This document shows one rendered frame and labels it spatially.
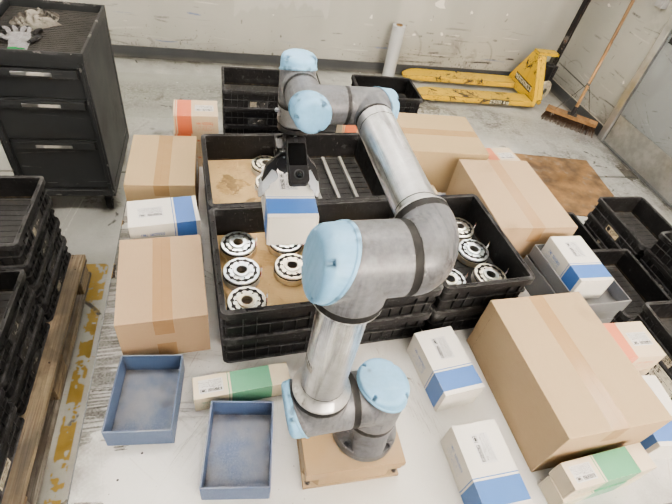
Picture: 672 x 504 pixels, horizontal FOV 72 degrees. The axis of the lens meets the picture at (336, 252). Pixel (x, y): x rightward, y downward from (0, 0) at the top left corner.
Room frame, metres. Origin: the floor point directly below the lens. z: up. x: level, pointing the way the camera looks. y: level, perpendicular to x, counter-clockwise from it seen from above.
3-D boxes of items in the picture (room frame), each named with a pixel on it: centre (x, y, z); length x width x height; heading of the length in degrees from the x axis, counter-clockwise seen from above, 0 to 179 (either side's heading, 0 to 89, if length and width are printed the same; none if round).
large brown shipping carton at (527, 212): (1.47, -0.60, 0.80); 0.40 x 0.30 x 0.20; 18
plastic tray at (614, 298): (1.16, -0.80, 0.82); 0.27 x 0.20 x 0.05; 21
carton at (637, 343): (0.91, -0.89, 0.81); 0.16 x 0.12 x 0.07; 108
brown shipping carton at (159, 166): (1.29, 0.65, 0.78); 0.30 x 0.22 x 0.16; 19
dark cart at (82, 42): (2.05, 1.54, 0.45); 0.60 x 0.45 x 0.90; 19
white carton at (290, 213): (0.91, 0.14, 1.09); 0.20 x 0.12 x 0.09; 19
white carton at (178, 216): (1.01, 0.53, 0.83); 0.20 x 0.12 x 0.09; 117
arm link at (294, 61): (0.92, 0.15, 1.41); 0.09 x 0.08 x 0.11; 23
